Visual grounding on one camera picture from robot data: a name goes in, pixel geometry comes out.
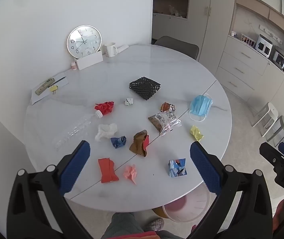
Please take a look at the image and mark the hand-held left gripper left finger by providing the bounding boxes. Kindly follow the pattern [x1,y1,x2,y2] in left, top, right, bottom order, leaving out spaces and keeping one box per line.
[6,140,94,239]

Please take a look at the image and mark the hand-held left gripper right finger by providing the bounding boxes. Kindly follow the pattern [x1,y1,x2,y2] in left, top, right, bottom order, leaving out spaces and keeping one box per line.
[190,141,274,239]

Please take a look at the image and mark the blue face mask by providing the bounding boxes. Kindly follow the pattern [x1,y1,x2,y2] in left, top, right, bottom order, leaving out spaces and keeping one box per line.
[188,94,213,122]

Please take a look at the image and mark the black foam net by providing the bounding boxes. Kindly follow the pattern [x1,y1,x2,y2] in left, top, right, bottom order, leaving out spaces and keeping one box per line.
[129,77,162,101]

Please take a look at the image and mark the person's right hand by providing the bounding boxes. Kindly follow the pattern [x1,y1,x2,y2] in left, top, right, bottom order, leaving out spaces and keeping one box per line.
[272,200,284,232]

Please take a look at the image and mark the white stool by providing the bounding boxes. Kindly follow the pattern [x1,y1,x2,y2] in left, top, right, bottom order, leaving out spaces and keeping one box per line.
[251,102,278,137]
[267,116,284,145]

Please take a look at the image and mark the blue printed carton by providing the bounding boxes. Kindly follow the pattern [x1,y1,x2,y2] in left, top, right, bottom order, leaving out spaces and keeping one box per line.
[168,158,189,178]

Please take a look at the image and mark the red flat packet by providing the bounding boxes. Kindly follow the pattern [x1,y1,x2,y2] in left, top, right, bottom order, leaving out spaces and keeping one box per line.
[98,157,120,184]

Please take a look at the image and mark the yellow crumpled paper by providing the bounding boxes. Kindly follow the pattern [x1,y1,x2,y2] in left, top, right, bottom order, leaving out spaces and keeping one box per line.
[190,125,204,142]

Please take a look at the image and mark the clear plastic bottle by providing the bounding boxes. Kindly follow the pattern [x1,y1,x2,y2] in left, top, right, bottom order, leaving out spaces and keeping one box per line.
[54,111,104,150]

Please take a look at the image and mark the clear plastic bin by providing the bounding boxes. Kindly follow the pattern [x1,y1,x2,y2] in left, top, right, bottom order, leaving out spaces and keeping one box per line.
[160,192,211,223]

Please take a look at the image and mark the white crumpled tissue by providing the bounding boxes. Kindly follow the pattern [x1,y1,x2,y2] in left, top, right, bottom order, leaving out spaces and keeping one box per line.
[95,123,118,142]

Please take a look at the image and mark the blue crumpled paper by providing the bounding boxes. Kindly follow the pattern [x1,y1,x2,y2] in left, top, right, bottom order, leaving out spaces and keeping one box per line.
[110,136,127,149]

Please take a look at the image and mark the pink crumpled paper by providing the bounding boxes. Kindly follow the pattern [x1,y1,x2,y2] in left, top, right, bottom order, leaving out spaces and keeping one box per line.
[124,164,138,185]

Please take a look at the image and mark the clear snack wrapper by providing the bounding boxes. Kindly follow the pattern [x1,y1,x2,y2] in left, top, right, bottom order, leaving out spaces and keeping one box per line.
[148,112,182,137]

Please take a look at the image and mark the brown crumpled paper bag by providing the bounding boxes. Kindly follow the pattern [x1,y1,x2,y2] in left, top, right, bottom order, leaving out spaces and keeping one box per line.
[129,130,150,157]

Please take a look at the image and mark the red crumpled paper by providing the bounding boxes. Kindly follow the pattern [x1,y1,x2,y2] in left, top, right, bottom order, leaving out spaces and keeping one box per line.
[94,101,115,116]

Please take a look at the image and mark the orange crumpled snack wrapper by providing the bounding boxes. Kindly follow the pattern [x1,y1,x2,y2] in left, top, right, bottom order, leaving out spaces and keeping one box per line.
[160,102,176,113]

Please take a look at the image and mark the person's trouser leg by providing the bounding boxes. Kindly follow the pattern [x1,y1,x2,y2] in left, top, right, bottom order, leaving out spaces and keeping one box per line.
[101,212,143,239]

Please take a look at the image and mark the grey slipper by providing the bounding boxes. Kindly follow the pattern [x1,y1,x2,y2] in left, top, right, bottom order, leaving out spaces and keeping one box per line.
[143,218,165,232]

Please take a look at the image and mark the white paper sheet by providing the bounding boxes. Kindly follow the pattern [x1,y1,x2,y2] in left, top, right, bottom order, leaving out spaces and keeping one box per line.
[31,76,69,105]

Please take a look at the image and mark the beige drawer cabinet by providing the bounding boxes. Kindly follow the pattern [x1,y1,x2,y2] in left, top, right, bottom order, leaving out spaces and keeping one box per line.
[215,35,284,106]

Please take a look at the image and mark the green patterned remote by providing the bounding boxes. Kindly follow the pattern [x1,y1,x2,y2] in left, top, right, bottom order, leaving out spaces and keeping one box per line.
[35,78,55,95]

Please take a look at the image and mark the silver toaster oven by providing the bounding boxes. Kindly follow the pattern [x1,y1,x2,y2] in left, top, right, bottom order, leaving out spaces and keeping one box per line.
[272,49,284,70]

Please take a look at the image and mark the white countertop appliance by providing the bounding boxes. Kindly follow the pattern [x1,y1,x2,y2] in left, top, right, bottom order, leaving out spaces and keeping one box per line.
[255,34,273,58]

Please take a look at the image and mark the white cardboard box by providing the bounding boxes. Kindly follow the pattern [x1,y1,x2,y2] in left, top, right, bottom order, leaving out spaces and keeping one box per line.
[75,50,103,71]

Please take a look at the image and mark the small jar rack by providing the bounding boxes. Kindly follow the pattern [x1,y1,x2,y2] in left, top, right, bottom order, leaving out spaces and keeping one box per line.
[240,33,256,47]

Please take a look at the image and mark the white mug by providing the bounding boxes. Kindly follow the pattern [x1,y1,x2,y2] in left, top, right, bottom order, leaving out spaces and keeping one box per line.
[104,42,118,57]

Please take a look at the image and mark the grey chair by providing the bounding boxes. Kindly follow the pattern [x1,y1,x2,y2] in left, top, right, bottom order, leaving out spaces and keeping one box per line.
[154,36,199,60]

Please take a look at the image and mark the white hook rail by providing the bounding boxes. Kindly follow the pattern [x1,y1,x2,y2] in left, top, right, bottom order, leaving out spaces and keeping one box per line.
[259,25,283,42]

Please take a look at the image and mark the round wall clock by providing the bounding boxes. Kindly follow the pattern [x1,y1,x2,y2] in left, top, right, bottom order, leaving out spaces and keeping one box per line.
[66,25,102,58]

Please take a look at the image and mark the open wall niche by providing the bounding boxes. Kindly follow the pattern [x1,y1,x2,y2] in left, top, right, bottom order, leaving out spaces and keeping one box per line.
[153,0,190,20]

